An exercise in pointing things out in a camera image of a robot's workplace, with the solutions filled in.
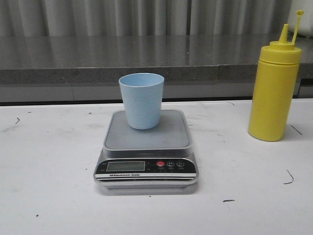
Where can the light blue plastic cup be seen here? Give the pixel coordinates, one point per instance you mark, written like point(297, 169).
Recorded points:
point(142, 96)

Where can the yellow squeeze bottle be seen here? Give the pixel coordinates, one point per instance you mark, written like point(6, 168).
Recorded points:
point(276, 76)

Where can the silver electronic kitchen scale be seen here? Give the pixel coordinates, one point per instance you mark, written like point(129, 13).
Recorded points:
point(159, 160)

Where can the grey stone counter ledge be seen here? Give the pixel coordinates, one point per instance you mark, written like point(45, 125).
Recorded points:
point(181, 60)

